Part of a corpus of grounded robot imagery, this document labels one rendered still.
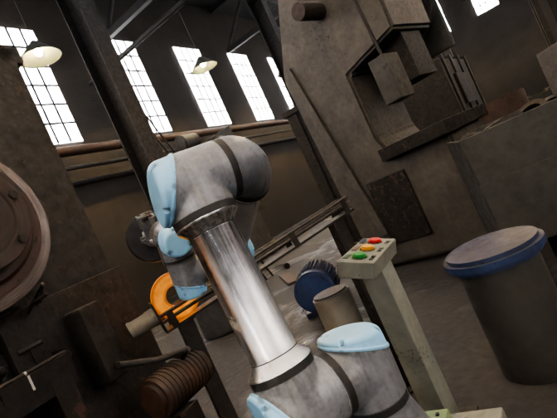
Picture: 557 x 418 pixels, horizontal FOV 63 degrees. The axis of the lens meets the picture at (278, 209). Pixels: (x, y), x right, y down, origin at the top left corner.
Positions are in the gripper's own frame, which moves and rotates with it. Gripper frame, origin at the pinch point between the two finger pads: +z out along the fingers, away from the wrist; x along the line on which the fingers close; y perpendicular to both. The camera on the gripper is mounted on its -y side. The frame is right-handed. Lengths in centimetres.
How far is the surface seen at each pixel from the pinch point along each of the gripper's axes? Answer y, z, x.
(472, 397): -84, -42, -68
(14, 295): -1.1, -2.1, 39.0
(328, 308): -38, -27, -36
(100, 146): 29, 770, -82
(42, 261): 3.1, 5.5, 30.1
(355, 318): -44, -31, -42
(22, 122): 44, 43, 20
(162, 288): -19.2, 3.7, 3.0
